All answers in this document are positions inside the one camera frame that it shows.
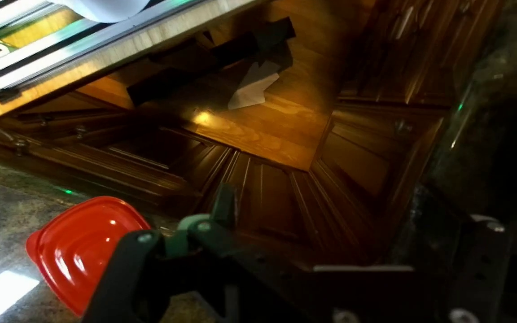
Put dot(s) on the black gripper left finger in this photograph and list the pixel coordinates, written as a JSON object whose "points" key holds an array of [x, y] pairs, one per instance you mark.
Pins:
{"points": [[132, 275]]}

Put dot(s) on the brown wooden lower cabinet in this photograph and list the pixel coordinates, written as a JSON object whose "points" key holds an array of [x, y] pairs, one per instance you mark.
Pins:
{"points": [[150, 162]]}

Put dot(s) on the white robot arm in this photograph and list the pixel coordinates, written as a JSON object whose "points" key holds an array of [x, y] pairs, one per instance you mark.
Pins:
{"points": [[107, 10]]}

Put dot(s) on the white paper on floor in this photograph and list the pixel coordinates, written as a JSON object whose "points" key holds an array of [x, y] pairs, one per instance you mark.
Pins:
{"points": [[251, 90]]}

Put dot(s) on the black object on floor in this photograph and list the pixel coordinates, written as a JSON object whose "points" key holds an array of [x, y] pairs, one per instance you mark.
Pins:
{"points": [[258, 46]]}

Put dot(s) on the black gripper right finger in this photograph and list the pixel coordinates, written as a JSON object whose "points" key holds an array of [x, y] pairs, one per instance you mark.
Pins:
{"points": [[479, 270]]}

